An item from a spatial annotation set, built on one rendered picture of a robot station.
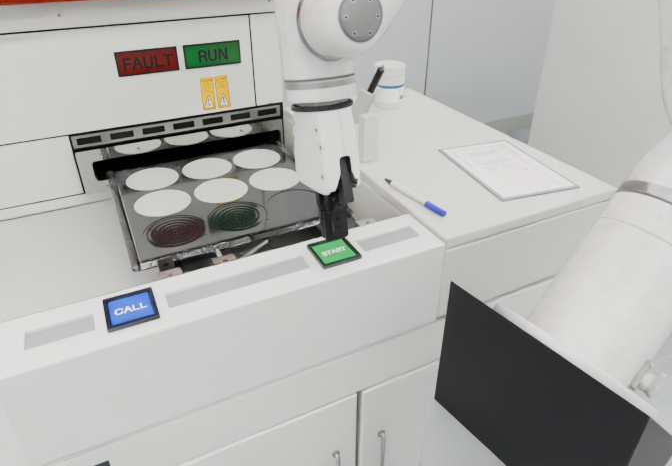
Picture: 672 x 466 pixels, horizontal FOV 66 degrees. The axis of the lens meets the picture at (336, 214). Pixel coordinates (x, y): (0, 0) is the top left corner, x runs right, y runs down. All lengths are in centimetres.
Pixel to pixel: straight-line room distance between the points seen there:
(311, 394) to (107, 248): 48
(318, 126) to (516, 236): 38
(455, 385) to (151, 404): 36
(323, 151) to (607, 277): 32
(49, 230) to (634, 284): 99
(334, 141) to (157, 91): 62
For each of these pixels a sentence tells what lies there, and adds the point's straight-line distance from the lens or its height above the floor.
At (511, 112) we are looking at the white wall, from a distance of 390.
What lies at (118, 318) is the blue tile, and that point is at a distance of 64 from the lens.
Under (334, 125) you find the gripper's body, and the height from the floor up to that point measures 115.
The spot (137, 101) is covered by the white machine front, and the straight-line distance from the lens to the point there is 115.
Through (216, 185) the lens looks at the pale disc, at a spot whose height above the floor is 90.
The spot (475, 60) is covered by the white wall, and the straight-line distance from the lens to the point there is 353.
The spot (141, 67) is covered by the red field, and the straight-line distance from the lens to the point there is 113.
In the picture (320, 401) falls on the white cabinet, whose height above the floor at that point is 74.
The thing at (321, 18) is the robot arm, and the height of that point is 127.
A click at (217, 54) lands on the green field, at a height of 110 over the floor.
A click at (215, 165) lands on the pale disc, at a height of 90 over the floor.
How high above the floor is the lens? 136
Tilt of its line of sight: 30 degrees down
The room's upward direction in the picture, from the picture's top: straight up
